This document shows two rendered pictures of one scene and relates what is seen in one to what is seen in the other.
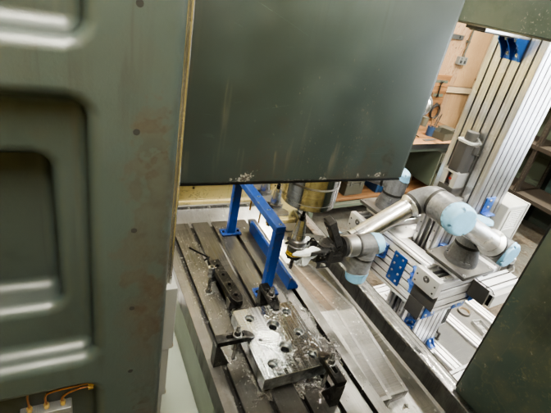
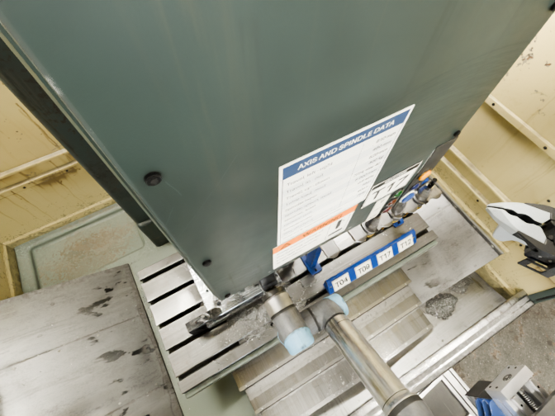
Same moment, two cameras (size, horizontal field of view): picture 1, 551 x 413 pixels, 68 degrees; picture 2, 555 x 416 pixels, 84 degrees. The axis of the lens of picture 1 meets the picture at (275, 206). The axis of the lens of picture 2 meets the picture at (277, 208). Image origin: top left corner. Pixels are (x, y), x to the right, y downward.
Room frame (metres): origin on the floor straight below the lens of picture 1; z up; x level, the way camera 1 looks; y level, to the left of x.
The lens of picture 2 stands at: (1.17, -0.43, 2.17)
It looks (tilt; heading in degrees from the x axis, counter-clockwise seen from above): 63 degrees down; 89
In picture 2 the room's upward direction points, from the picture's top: 1 degrees clockwise
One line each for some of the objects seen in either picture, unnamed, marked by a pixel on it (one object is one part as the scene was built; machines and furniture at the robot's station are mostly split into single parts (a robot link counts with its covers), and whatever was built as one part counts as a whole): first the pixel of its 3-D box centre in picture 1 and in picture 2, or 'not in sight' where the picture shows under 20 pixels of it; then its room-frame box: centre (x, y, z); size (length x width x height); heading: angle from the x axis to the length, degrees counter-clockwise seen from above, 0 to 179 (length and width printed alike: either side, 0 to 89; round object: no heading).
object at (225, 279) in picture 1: (225, 285); not in sight; (1.27, 0.13, 0.93); 0.26 x 0.05 x 0.06; 35
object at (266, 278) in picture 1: (271, 263); (315, 251); (1.32, -0.03, 1.05); 0.10 x 0.05 x 0.30; 120
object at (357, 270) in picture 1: (356, 264); (296, 329); (1.23, -0.32, 1.18); 0.11 x 0.08 x 0.11; 28
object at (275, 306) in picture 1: (268, 301); not in sight; (1.18, -0.05, 0.97); 0.13 x 0.03 x 0.15; 30
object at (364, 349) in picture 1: (325, 320); (339, 344); (1.45, -0.33, 0.70); 0.90 x 0.30 x 0.16; 30
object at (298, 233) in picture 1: (299, 229); not in sight; (1.07, -0.09, 1.37); 0.04 x 0.04 x 0.07
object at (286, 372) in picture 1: (278, 341); (234, 275); (1.01, -0.10, 0.97); 0.29 x 0.23 x 0.05; 30
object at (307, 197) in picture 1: (311, 181); not in sight; (1.07, -0.09, 1.53); 0.16 x 0.16 x 0.12
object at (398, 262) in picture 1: (396, 268); not in sight; (1.83, -0.69, 0.81); 0.09 x 0.01 x 0.18; 35
